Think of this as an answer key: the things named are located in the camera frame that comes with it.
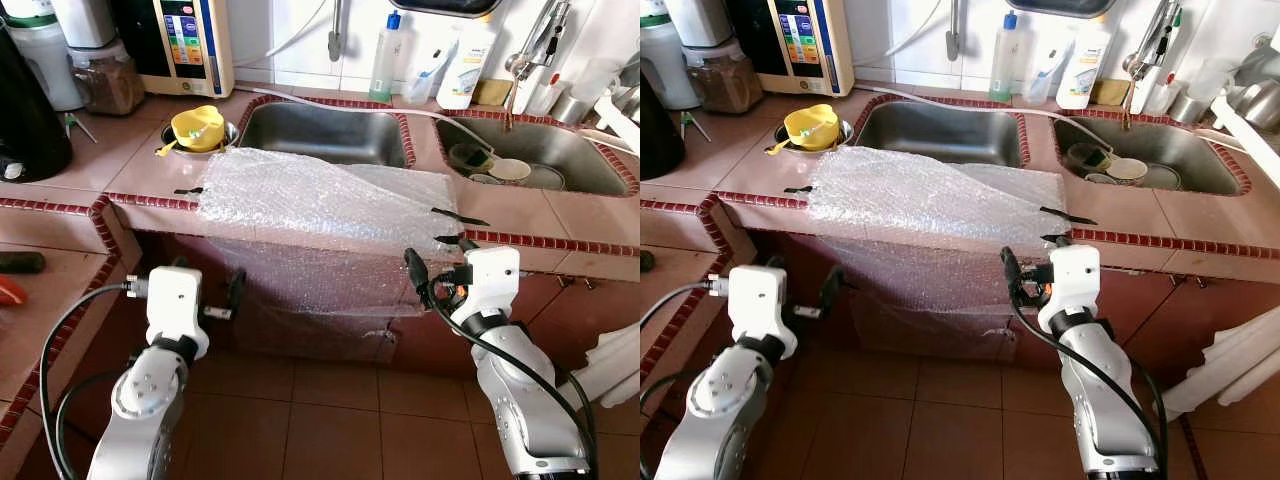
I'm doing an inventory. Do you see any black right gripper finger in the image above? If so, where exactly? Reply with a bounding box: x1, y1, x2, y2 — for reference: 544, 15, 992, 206
404, 247, 433, 309
1000, 245, 1028, 306

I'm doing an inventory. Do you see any yellow plastic bowl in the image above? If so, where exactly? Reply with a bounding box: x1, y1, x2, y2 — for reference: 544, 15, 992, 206
783, 103, 841, 153
170, 105, 227, 153

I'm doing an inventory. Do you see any long black tape strip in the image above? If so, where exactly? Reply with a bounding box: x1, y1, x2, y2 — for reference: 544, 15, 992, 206
1039, 206, 1099, 227
431, 206, 491, 227

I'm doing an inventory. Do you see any clear bubble wrap sheet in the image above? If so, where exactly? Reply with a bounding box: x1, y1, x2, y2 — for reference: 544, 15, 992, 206
805, 145, 1071, 363
195, 148, 463, 363

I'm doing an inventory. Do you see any dark green bowl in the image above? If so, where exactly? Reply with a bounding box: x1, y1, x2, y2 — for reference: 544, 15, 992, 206
1065, 141, 1109, 172
447, 142, 492, 172

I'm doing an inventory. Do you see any yellow plastic spoon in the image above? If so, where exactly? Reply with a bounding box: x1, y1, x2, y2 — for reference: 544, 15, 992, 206
154, 128, 206, 158
765, 128, 819, 157

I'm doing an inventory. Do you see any white cloth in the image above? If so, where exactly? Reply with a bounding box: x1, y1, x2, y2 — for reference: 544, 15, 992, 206
568, 320, 641, 413
1160, 300, 1280, 423

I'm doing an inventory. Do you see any steel sink basin with dishes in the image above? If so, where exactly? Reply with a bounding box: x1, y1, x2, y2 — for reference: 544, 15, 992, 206
1050, 110, 1251, 197
438, 113, 633, 197

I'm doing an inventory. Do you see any clear plastic cup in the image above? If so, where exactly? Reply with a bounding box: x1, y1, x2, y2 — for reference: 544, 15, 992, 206
1022, 48, 1069, 107
402, 48, 451, 107

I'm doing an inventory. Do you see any green dish soap bottle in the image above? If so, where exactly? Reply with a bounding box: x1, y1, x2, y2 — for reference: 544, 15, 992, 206
368, 10, 414, 104
988, 10, 1032, 104

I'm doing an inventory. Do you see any white detergent bottle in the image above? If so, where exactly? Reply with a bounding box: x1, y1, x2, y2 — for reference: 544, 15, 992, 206
437, 20, 499, 111
1055, 20, 1114, 111

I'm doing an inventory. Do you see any steel cup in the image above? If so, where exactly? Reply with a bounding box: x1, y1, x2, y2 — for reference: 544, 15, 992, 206
1165, 90, 1212, 127
550, 90, 593, 127

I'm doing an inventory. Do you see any clear jar with brown contents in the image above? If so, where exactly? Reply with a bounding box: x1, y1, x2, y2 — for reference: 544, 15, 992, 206
685, 45, 767, 115
70, 45, 147, 117

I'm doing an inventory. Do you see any black kettle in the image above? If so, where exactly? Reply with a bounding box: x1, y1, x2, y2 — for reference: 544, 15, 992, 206
640, 75, 687, 182
0, 25, 74, 184

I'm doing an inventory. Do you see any white dish rack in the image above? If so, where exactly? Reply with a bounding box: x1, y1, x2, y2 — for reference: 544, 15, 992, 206
1210, 90, 1280, 187
594, 88, 641, 153

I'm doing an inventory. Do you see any cream water ioniser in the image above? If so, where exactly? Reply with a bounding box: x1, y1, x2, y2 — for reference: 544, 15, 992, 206
725, 0, 857, 99
110, 0, 237, 99

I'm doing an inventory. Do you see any chrome sink faucet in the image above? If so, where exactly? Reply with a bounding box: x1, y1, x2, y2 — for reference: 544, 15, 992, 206
1122, 0, 1187, 133
504, 0, 572, 133

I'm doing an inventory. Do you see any thin white tube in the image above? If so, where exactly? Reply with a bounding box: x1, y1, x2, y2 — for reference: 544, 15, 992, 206
235, 0, 333, 71
855, 0, 946, 71

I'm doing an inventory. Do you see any black tray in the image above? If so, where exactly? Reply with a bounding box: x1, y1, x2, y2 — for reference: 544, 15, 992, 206
390, 0, 503, 20
1005, 0, 1123, 20

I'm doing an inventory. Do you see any white jug with green lid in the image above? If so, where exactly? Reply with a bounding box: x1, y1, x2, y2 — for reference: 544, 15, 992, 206
0, 18, 87, 112
640, 15, 707, 112

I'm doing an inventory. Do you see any steel pot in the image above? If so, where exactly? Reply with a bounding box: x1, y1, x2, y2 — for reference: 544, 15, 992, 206
1228, 45, 1280, 133

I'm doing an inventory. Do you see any white plastic container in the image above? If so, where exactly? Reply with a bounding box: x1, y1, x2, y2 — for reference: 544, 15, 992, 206
50, 0, 118, 49
665, 0, 738, 49

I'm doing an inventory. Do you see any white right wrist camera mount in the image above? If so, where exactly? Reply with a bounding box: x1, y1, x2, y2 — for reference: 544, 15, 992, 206
1037, 245, 1102, 334
450, 247, 522, 328

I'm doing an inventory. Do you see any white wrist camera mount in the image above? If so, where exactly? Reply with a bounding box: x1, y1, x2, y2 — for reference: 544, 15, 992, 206
450, 247, 522, 328
727, 265, 798, 359
145, 265, 208, 359
1037, 245, 1102, 334

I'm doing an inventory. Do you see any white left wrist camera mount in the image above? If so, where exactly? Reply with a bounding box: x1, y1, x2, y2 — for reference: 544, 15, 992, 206
145, 265, 208, 359
727, 265, 798, 359

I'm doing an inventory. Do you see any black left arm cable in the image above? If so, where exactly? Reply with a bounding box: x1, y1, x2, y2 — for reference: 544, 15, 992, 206
640, 278, 732, 480
40, 280, 151, 480

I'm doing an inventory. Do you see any grey water hose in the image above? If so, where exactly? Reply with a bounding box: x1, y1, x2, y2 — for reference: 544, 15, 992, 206
235, 85, 498, 161
855, 84, 1113, 157

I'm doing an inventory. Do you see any grey wall pipe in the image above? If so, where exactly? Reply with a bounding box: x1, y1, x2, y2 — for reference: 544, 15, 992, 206
946, 0, 967, 63
327, 0, 347, 63

